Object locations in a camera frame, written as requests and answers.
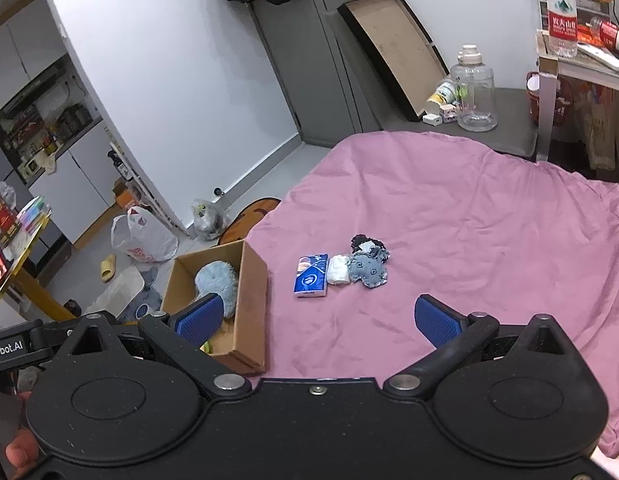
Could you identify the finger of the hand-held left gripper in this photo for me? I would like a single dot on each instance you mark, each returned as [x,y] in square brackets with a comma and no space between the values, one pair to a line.
[56,332]

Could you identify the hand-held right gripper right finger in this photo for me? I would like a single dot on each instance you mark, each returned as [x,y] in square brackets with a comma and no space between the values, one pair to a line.
[437,322]

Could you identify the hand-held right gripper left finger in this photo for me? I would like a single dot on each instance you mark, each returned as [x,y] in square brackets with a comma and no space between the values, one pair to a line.
[199,317]

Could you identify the grey-blue fluffy plush toy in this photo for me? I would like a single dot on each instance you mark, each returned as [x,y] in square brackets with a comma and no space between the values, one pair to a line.
[217,280]

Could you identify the grey blue sock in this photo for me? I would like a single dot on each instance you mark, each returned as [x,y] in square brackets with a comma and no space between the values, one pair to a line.
[369,270]

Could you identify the black and white cloth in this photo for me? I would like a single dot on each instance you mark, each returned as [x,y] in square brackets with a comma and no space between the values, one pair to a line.
[364,243]

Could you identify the blue tissue pack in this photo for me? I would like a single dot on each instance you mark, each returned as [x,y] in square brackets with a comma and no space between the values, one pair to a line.
[309,275]

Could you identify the person's left hand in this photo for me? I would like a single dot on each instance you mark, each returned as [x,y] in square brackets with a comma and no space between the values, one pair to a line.
[21,452]

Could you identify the yellow table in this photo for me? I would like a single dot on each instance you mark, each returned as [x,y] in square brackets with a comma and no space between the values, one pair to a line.
[34,290]

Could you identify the grey fluffy rug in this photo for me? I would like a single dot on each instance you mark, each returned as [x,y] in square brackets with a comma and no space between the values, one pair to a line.
[152,287]

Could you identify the white floor mat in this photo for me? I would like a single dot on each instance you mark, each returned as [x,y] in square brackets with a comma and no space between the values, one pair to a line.
[116,290]

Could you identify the yellow slipper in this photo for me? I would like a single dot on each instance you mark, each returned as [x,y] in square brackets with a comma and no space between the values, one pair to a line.
[107,268]

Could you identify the grey plastic bag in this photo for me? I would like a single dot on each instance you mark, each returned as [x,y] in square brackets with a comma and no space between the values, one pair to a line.
[207,220]

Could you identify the white plastic shopping bag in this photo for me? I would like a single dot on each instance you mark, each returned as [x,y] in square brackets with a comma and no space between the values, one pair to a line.
[142,237]

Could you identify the pink bed sheet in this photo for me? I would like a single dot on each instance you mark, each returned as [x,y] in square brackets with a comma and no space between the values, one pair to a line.
[464,220]

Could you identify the brown animal-shaped rug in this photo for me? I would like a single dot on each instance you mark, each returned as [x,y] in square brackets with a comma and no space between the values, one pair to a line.
[244,220]

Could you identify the stack of books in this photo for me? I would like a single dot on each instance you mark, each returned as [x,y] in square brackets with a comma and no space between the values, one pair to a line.
[34,212]

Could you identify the red snack bag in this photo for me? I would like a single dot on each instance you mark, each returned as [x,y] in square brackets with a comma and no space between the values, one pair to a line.
[1,212]

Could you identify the small cardboard box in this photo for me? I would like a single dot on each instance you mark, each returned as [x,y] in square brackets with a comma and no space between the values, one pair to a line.
[127,196]

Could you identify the white cabinet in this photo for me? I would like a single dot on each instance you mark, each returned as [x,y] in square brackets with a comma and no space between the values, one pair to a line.
[84,180]

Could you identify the black spray bottle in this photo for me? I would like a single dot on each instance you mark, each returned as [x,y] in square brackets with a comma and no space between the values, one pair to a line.
[117,165]

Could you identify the small white box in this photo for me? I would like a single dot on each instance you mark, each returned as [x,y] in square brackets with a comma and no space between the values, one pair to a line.
[432,119]

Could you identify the yellow and white bottle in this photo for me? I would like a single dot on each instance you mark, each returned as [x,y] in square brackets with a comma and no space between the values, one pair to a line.
[439,96]

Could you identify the large clear water jug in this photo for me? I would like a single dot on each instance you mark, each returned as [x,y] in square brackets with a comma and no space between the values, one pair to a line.
[473,95]

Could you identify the brown bottle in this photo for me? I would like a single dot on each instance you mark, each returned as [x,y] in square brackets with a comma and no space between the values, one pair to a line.
[533,97]

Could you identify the white desk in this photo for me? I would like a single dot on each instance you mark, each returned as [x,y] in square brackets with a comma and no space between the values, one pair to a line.
[547,90]

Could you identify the grey door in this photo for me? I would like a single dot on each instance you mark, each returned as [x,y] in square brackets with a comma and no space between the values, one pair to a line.
[309,70]

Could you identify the clear plastic water bottle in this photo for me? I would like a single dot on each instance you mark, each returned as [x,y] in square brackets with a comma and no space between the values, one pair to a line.
[562,10]

